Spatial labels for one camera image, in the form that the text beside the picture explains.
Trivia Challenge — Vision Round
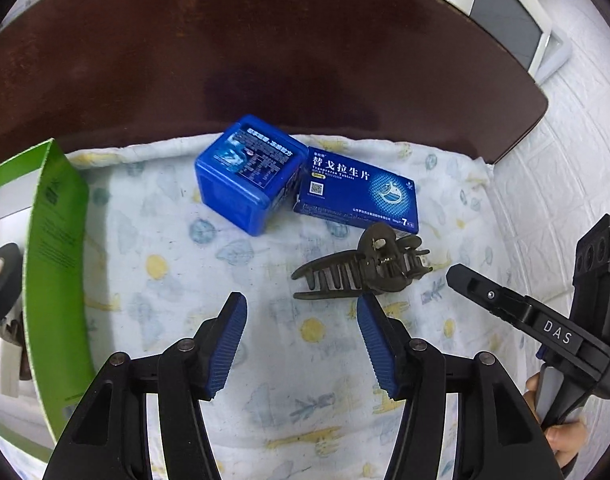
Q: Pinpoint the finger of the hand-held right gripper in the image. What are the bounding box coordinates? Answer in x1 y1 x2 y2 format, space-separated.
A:
445 262 584 357

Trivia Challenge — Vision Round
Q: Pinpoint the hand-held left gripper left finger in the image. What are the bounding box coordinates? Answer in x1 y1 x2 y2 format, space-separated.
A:
42 291 249 480

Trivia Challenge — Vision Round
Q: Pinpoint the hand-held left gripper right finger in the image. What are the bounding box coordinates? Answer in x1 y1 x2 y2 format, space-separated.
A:
356 293 560 480

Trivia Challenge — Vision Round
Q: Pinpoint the dark hair claw clip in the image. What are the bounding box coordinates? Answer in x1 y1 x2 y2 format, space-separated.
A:
291 223 433 301

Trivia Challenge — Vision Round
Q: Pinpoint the green and white cardboard box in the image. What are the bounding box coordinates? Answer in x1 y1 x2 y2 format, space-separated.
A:
0 139 97 461

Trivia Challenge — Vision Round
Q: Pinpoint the black tape roll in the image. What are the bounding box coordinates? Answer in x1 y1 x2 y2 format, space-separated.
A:
0 242 25 326

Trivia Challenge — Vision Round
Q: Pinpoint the person's right hand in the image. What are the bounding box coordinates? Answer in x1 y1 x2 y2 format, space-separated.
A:
524 371 589 458

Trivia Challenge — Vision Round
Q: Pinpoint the printed white blanket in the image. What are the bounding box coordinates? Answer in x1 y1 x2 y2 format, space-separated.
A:
60 132 496 480

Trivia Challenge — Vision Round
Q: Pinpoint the blue plastic cube box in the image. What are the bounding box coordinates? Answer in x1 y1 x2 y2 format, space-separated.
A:
195 115 310 237

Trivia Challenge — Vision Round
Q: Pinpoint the blue medicine carton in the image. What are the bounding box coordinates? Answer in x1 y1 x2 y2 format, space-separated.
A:
291 146 420 234

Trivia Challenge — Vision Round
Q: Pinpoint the white appliance with grey panel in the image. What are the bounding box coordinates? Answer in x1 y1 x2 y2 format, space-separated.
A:
370 0 573 86

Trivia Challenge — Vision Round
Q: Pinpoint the dark wooden headboard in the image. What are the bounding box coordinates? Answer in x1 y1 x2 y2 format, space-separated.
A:
0 0 548 171

